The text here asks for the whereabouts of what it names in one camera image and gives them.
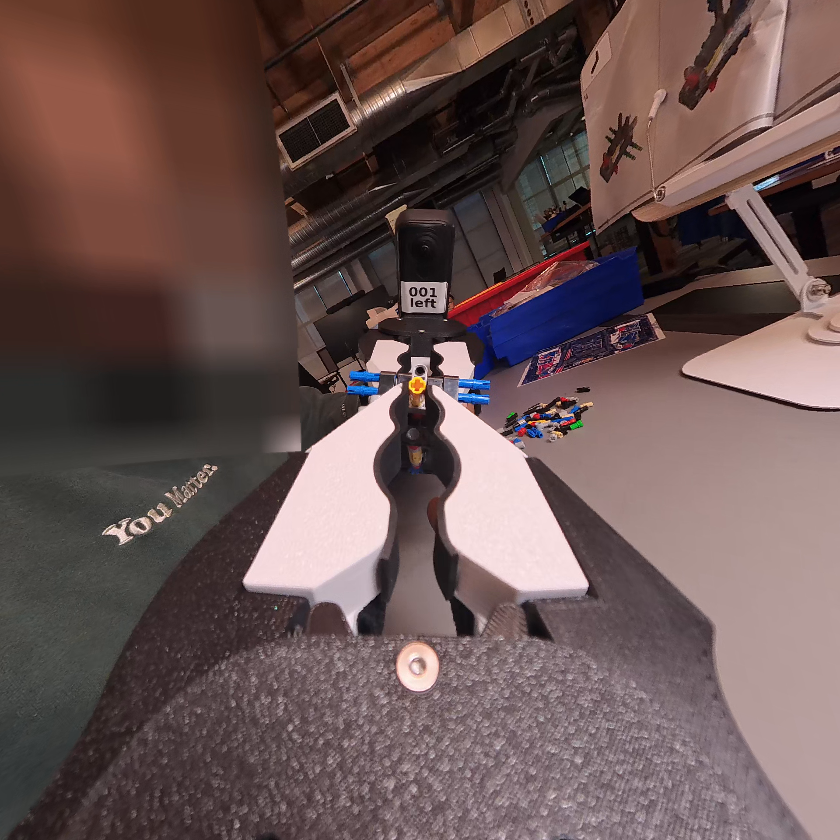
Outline white ceiling air vent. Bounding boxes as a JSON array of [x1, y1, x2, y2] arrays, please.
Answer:
[[276, 92, 358, 172]]

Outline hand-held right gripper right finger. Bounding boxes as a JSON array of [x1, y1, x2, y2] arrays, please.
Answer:
[[427, 384, 589, 634]]

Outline pile of loose lego pieces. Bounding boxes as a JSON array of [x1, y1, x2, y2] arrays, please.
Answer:
[[499, 386, 595, 442]]

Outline red storage bin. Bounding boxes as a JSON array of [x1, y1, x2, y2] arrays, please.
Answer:
[[449, 241, 592, 326]]

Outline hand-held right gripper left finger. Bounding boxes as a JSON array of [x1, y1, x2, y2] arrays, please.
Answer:
[[243, 384, 411, 634]]

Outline clear bags of lego parts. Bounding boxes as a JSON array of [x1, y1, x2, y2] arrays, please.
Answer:
[[505, 261, 601, 309]]

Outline silver air duct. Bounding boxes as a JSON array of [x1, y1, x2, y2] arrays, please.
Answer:
[[341, 33, 500, 132]]

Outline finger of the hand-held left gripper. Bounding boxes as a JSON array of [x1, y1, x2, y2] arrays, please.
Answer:
[[430, 340, 476, 388], [362, 333, 411, 395]]

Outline person's left forearm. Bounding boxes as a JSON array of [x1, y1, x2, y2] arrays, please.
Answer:
[[298, 386, 368, 454]]

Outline lego instruction booklet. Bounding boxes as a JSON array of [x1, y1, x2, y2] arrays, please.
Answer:
[[581, 0, 840, 234]]

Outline white book stand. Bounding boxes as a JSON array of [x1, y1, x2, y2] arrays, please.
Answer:
[[630, 85, 840, 411]]

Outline black lego chassis assembly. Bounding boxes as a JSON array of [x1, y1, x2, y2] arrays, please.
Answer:
[[349, 357, 492, 473]]

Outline lego sticker sheet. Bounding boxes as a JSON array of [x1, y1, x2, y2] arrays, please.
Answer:
[[518, 313, 665, 388]]

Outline blue storage bin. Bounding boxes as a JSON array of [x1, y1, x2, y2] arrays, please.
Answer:
[[479, 246, 644, 367]]

